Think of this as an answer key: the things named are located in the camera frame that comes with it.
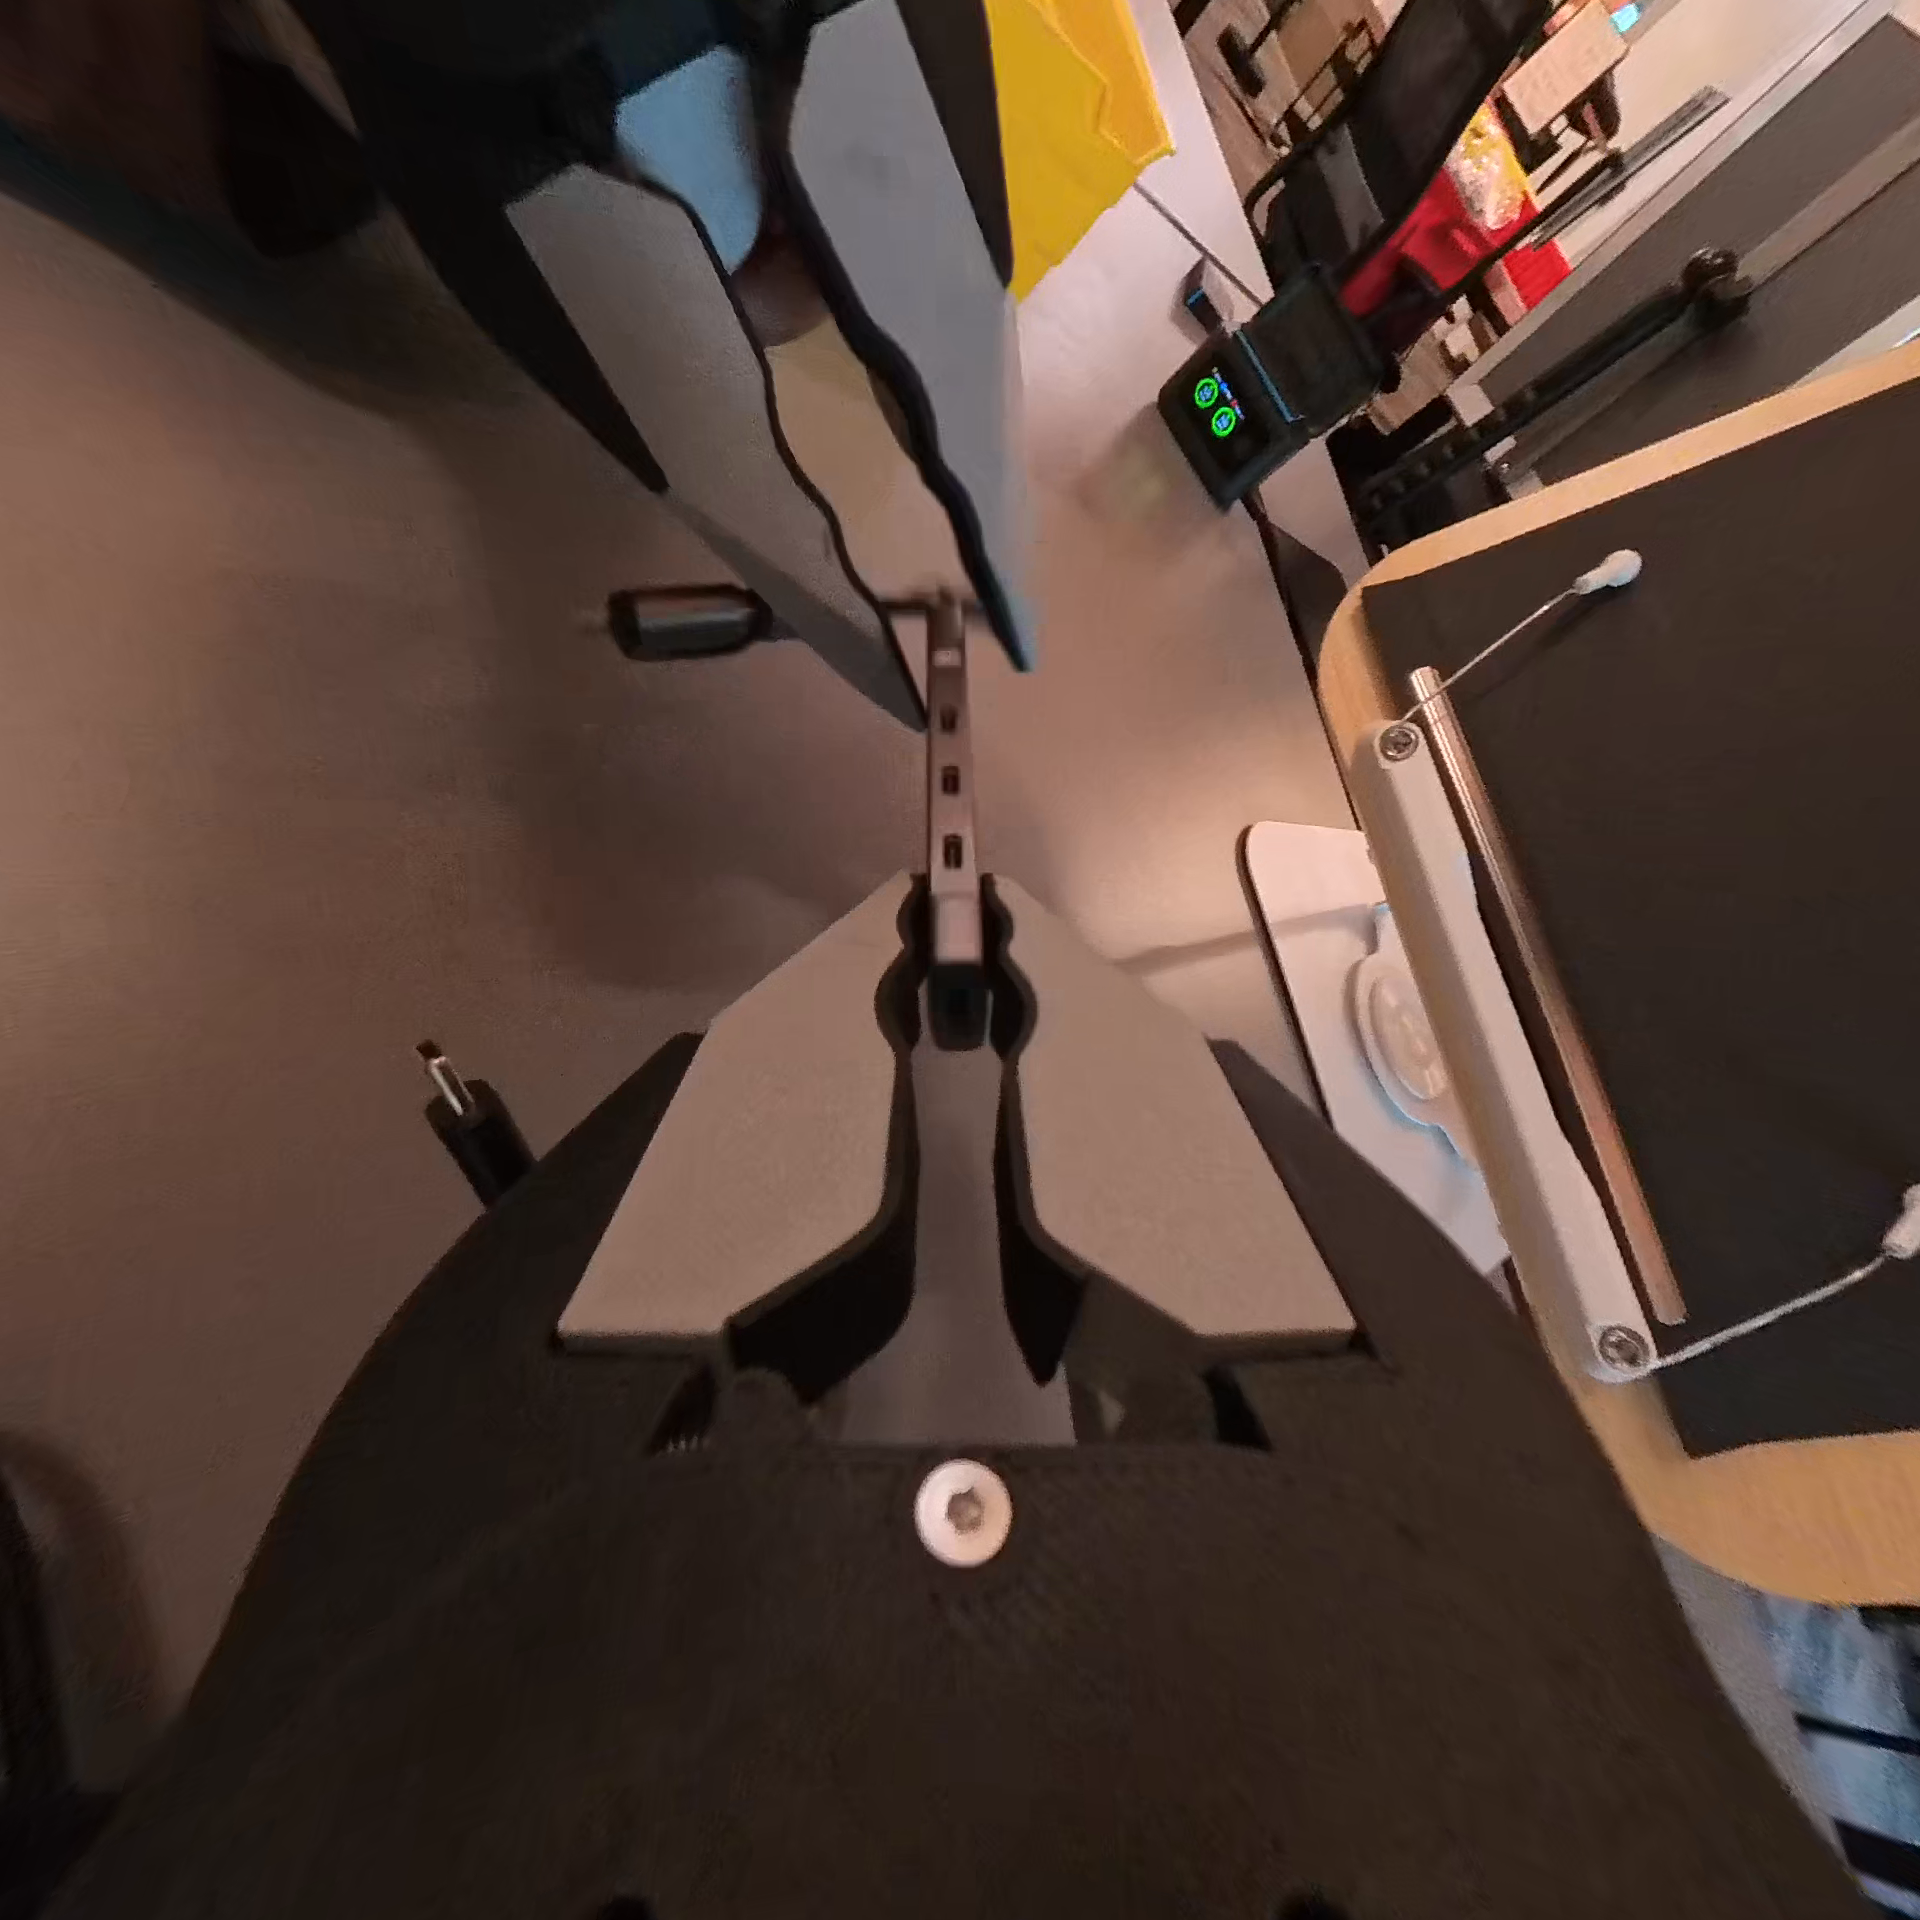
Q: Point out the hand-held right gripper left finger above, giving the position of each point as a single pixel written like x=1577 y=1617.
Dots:
x=751 y=1185

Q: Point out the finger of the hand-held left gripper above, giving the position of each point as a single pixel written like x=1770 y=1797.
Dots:
x=676 y=347
x=915 y=225

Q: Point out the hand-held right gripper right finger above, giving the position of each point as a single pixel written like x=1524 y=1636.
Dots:
x=1156 y=1185

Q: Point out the yellow plastic bin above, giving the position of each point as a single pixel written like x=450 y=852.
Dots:
x=1066 y=120

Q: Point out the grey usb hub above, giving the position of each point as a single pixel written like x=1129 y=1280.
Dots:
x=954 y=780

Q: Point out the white board stand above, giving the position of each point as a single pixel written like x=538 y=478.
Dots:
x=1500 y=1051

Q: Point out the black battery charging case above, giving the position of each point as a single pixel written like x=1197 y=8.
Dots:
x=1244 y=422

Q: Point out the red bag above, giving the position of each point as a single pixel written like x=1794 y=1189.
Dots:
x=1442 y=225

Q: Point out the black board with wooden edge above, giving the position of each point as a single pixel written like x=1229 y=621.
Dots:
x=1724 y=901

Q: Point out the black clamp rod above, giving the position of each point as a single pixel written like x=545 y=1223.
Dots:
x=1711 y=278

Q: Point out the grey desk partition panel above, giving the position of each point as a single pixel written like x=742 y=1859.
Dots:
x=1801 y=181

